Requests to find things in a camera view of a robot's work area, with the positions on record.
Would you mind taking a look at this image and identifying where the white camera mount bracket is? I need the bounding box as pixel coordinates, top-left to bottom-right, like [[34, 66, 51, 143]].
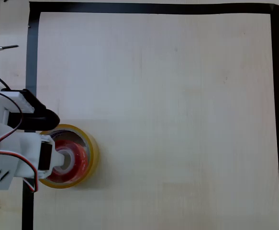
[[0, 90, 35, 114]]

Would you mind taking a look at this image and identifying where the small red tape roll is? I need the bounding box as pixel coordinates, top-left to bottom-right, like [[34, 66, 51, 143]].
[[45, 140, 91, 183]]

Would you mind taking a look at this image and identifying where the red white black servo cable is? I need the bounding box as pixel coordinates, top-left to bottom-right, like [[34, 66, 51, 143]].
[[0, 90, 38, 194]]

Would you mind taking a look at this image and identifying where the large yellow clear tape roll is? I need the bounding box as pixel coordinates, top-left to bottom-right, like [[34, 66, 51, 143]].
[[37, 124, 100, 189]]

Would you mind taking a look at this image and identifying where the thin metal screwdriver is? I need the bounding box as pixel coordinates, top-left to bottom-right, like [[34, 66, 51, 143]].
[[0, 45, 19, 54]]

